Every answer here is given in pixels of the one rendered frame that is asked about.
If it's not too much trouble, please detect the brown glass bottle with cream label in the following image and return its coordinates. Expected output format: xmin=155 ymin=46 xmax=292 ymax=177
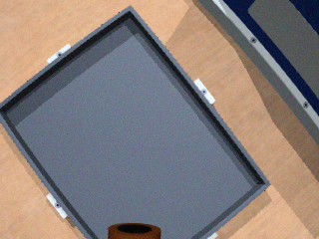
xmin=108 ymin=223 xmax=161 ymax=239

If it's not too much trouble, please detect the dark grey shallow tray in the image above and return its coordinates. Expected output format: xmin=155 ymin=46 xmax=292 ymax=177
xmin=0 ymin=5 xmax=271 ymax=239

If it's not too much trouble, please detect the blue crate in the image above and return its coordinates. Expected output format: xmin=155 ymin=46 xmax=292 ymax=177
xmin=223 ymin=0 xmax=319 ymax=116

